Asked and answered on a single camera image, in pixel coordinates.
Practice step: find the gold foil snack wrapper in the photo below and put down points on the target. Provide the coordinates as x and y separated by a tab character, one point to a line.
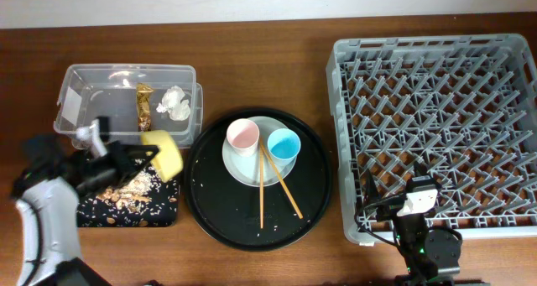
143	94

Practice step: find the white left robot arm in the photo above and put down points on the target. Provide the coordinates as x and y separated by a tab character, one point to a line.
47	194

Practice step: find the black rectangular tray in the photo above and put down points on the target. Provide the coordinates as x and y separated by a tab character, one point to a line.
159	206

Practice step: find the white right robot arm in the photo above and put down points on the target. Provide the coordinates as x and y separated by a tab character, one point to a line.
431	253

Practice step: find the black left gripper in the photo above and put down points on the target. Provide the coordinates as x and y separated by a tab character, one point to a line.
116	162

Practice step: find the spilled rice food scraps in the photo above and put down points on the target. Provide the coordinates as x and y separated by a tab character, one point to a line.
126	189

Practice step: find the grey dishwasher rack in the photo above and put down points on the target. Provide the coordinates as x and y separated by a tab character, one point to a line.
465	106

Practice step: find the pale grey round plate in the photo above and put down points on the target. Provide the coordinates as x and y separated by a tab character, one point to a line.
246	169

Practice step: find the yellow plastic bowl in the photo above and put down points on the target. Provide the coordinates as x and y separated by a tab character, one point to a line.
168	161

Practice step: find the round black serving tray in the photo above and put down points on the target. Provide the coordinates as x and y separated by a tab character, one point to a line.
242	216

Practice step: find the white tissue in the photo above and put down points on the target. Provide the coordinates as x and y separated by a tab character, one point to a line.
174	103

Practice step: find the clear plastic waste bin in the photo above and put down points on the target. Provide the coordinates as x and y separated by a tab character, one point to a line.
89	91

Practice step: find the blue plastic cup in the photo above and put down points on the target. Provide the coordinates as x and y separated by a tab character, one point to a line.
283	146

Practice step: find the pink plastic cup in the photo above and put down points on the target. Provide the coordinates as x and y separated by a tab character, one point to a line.
243	135

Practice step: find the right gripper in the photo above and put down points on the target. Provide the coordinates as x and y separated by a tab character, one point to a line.
390	205

